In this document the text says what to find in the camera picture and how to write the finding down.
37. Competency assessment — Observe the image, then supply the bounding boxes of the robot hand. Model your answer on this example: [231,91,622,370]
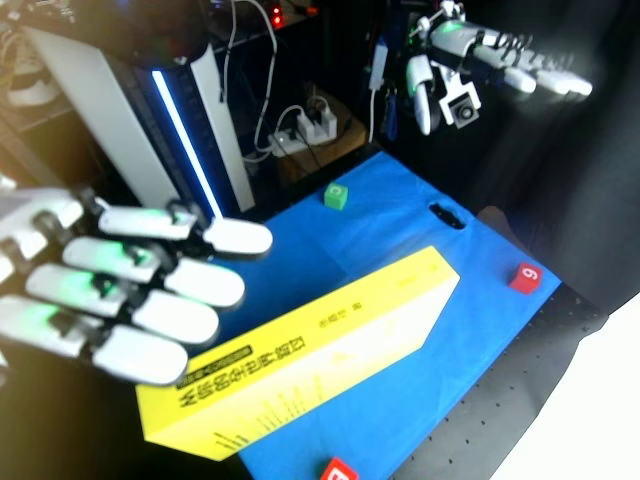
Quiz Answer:
[0,174,275,387]
[405,18,595,137]

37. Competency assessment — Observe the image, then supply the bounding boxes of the yellow box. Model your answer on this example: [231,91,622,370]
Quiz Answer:
[134,244,462,462]

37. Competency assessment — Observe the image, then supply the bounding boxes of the white plug adapter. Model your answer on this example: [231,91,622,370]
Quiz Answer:
[367,37,390,145]

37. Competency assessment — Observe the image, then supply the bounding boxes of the round wooden stool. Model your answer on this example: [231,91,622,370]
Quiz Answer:
[274,94,370,190]

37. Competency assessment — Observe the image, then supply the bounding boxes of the white power strip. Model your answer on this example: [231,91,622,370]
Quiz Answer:
[268,97,340,157]

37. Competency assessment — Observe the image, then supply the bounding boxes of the black curtain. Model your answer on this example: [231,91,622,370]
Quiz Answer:
[469,0,640,321]

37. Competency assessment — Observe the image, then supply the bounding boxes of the blue cloth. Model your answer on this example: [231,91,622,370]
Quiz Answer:
[209,151,564,480]

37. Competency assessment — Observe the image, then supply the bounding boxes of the white tower with blue light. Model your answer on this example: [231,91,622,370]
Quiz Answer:
[22,24,257,221]

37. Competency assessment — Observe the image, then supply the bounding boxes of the green cube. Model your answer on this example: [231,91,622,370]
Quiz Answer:
[323,182,350,211]

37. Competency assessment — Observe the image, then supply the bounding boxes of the white shoe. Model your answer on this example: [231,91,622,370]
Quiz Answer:
[7,34,61,109]

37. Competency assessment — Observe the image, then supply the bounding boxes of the red cube with nine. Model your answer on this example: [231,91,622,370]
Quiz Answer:
[508,262,544,296]

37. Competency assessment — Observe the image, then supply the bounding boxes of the red cube with letter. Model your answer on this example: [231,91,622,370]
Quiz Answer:
[319,457,360,480]

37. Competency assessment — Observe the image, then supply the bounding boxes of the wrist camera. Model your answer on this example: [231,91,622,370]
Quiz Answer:
[438,67,483,127]

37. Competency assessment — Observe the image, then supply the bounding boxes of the blue strap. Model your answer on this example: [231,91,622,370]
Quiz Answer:
[385,89,400,142]

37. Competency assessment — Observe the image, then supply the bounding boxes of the white cable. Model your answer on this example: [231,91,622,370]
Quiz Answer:
[219,0,281,164]

